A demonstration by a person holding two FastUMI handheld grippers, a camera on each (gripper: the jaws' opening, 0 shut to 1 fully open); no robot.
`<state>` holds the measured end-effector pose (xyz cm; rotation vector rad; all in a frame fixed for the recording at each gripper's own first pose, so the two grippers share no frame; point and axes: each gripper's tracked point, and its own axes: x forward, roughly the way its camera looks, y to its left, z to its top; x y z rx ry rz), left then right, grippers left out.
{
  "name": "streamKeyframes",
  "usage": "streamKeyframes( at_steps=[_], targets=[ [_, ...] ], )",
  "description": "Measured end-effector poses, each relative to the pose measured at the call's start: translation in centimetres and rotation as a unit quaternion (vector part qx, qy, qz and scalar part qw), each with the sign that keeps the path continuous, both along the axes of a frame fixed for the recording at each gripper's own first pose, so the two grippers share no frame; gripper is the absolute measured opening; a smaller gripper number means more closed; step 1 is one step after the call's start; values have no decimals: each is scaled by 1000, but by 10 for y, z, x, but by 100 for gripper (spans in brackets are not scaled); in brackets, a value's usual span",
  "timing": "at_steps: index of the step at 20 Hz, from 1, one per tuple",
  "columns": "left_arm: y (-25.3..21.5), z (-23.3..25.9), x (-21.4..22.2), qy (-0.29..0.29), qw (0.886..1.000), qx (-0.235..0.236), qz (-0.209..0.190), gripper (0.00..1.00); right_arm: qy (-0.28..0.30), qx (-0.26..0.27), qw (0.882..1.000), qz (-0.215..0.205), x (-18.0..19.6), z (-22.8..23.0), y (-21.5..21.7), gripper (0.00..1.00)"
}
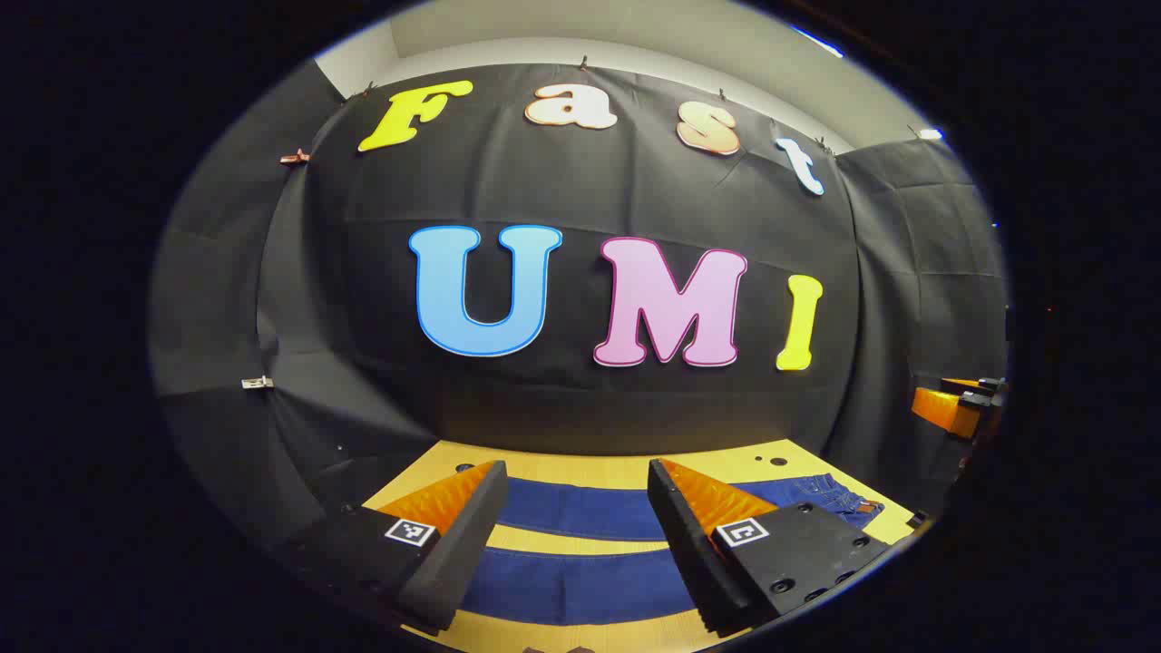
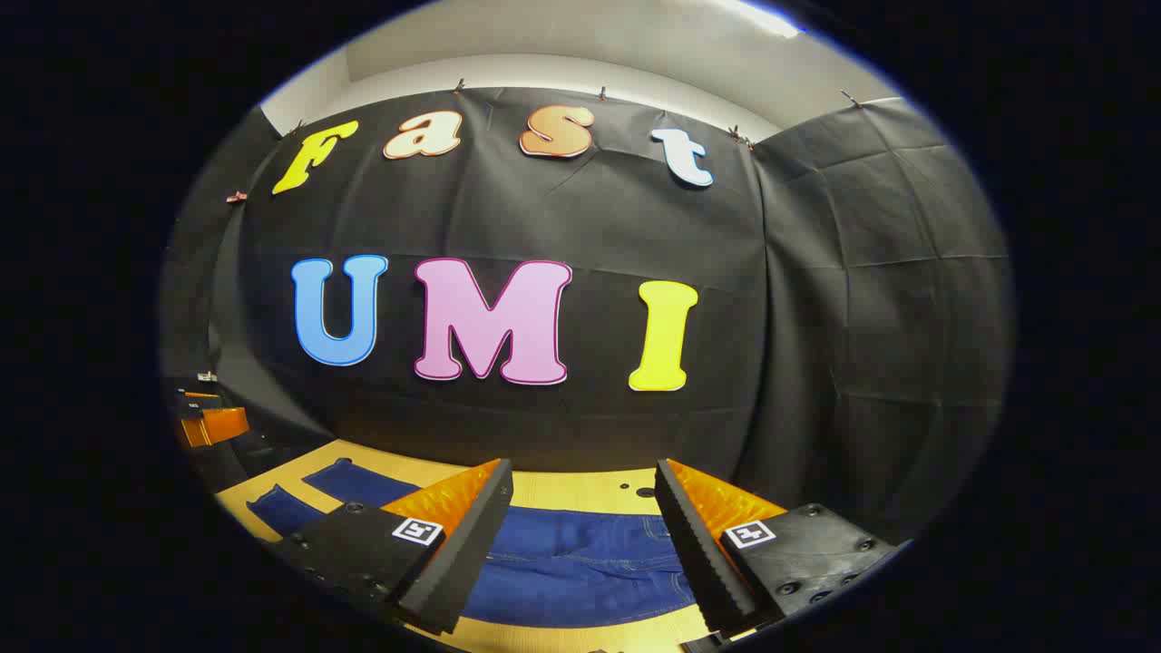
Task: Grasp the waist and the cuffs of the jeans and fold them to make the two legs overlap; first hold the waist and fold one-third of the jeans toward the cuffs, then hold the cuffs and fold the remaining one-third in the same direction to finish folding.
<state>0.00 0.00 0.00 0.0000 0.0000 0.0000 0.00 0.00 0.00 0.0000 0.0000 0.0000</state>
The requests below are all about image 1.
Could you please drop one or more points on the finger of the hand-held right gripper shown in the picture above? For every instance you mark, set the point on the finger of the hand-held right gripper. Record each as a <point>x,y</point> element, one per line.
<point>934,410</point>
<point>975,384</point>

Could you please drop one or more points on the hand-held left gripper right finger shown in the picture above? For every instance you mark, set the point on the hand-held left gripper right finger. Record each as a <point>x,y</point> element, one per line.
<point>680,535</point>

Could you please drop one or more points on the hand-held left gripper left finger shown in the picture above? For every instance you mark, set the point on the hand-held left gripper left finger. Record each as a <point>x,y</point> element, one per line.
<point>472,535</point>

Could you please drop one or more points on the blue denim jeans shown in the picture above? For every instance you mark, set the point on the blue denim jeans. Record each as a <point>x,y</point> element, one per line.
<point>580,512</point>

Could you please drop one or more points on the silver cloth clip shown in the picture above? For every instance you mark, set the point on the silver cloth clip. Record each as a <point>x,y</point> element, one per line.
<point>258,383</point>

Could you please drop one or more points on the black backdrop cloth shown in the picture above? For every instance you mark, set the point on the black backdrop cloth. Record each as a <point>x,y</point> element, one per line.
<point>590,190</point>

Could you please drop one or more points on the copper cloth clip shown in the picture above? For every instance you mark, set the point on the copper cloth clip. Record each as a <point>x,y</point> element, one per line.
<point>295,158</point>

